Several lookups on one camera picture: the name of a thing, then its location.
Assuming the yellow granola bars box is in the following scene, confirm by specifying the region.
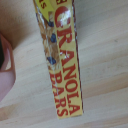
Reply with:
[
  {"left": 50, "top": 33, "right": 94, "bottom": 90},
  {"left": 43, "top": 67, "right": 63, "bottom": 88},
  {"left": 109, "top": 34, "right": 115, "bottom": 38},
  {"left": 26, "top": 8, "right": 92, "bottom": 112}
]
[{"left": 33, "top": 0, "right": 84, "bottom": 120}]

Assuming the pink plastic mug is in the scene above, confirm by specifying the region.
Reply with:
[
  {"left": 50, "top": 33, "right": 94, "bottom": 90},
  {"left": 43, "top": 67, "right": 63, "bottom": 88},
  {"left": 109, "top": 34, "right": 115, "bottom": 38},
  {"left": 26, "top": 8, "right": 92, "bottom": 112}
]
[{"left": 0, "top": 33, "right": 17, "bottom": 103}]

